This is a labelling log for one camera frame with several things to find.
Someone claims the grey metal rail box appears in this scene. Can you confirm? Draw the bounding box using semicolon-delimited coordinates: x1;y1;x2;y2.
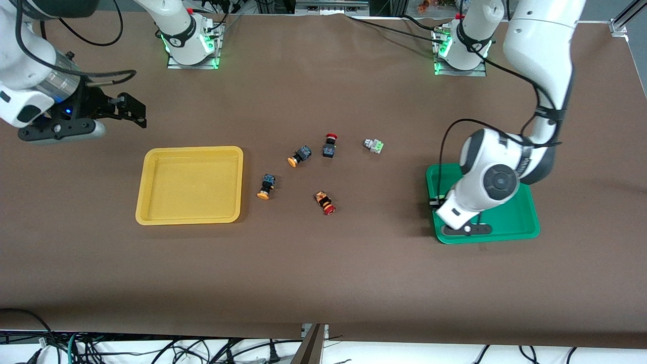
296;0;369;16

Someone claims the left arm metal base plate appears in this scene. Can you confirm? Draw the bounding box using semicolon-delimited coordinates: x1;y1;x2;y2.
432;25;488;77

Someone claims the green floor cable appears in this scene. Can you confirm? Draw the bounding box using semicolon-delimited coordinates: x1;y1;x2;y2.
67;331;82;364

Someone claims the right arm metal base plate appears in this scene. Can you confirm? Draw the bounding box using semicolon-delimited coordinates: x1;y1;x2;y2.
167;20;223;70

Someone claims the black floor cable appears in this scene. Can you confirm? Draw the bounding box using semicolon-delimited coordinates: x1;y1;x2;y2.
0;307;56;364

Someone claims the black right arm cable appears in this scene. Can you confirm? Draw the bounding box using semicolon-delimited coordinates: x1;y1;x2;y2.
14;0;138;89

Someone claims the aluminium frame profile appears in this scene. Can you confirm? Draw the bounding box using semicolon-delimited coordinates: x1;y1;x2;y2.
609;0;647;36

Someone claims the red button orange body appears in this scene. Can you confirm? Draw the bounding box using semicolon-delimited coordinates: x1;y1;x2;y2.
314;190;337;216

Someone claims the green plastic tray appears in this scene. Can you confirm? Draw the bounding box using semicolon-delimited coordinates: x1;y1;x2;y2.
426;163;540;245

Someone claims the brown table support beam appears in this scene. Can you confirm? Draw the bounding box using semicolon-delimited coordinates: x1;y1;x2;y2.
291;324;329;364

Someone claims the yellow plastic tray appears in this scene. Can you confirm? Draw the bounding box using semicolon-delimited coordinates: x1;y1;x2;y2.
135;146;244;226

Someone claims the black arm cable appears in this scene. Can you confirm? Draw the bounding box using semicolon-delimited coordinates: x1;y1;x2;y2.
14;0;138;89
438;51;574;200

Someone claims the black cable across table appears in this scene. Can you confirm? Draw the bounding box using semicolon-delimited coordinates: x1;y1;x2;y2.
345;14;448;46

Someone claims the yellow push button black body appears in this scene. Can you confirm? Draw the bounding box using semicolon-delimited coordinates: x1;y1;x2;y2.
256;173;276;201
287;145;312;168

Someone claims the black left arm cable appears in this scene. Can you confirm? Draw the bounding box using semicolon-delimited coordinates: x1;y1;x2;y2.
438;51;574;200

